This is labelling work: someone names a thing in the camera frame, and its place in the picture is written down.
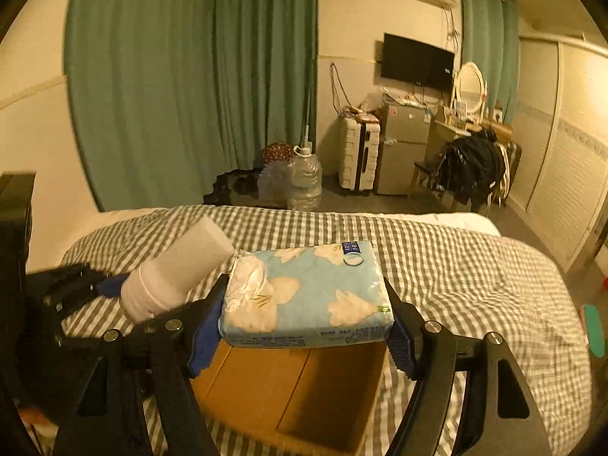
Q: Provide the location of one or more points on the teal slipper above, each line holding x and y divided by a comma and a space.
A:
594, 330

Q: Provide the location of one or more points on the grey checkered bed quilt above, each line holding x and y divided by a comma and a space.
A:
456, 269

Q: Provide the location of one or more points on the small green curtain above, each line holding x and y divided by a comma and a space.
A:
490, 40

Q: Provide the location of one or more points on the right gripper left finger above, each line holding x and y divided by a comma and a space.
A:
158, 359

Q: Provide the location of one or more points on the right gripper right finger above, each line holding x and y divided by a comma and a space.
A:
499, 415

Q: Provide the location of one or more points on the clear water jug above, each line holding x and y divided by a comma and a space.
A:
273, 183
304, 179

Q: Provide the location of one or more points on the white oval mirror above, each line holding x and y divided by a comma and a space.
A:
470, 92

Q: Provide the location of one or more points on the white dressing table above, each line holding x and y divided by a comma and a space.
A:
441, 133

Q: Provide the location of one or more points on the large green curtain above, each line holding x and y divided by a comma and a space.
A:
167, 95

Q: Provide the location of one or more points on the silver mini fridge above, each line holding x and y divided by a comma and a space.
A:
403, 142

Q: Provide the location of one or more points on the white towel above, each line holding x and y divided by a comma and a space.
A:
162, 284

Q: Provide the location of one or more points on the brown cardboard box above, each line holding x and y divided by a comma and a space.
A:
291, 401

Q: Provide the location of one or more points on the black wall television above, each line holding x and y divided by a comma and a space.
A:
416, 62

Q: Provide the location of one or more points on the blue floral tissue pack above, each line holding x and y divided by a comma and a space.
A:
307, 297

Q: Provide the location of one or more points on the white suitcase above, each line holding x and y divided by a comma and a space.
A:
359, 149

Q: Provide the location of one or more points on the brown patterned bag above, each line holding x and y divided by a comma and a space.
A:
278, 151

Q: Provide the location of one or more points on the white wardrobe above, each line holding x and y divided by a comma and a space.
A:
560, 188

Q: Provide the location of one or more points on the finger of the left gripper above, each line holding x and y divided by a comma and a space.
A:
111, 287

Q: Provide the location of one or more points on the chair with black clothes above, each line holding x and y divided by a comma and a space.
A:
476, 170

